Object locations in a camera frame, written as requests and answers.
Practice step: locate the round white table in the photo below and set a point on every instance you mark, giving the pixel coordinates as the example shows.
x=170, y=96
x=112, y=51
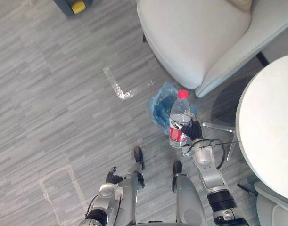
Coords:
x=268, y=127

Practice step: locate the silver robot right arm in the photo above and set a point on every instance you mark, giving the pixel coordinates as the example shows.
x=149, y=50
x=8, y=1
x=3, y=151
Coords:
x=212, y=179

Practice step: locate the L-shaped clear floor tape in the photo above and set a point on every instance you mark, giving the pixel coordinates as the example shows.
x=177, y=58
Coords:
x=117, y=88

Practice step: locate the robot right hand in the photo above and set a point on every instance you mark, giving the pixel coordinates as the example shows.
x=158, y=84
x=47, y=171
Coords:
x=193, y=130

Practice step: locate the small bin blue bag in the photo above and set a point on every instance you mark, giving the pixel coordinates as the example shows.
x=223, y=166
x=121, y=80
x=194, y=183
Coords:
x=160, y=110

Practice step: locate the white chair dark legs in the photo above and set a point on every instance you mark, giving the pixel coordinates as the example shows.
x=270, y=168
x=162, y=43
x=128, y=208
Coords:
x=273, y=207

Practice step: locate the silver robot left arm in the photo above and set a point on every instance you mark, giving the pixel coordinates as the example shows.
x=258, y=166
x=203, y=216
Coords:
x=106, y=197

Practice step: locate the grey cart yellow wheel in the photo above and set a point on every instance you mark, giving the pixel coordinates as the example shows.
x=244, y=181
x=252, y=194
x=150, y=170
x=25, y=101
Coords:
x=74, y=5

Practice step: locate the white upholstered armchair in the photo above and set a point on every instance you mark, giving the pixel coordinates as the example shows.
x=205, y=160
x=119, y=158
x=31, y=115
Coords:
x=193, y=40

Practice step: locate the clear plastic bottle red cap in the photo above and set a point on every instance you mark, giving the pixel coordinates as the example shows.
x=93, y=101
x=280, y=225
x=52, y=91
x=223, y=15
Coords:
x=179, y=110

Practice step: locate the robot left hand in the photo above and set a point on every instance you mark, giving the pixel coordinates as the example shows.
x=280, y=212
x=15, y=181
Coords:
x=112, y=178

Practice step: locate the rectangular clear floor tape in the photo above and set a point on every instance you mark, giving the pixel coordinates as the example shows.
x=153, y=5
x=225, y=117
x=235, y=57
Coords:
x=48, y=188

